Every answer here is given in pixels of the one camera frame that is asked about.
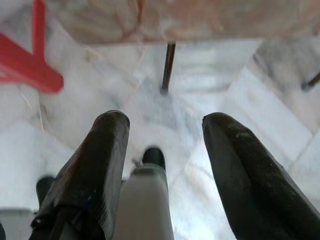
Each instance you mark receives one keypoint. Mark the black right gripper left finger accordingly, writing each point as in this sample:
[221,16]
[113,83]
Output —
[95,162]

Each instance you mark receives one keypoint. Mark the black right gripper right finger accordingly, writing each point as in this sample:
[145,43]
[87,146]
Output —
[250,187]

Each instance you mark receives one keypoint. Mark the grey robot right leg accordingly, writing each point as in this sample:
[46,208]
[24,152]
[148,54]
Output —
[145,200]

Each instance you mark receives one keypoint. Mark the red plastic stool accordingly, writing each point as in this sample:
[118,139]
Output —
[27,67]

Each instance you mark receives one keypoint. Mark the black metal board leg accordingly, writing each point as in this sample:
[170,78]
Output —
[167,65]
[313,80]

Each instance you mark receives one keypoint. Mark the marble board with red edge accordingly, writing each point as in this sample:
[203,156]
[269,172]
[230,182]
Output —
[200,20]

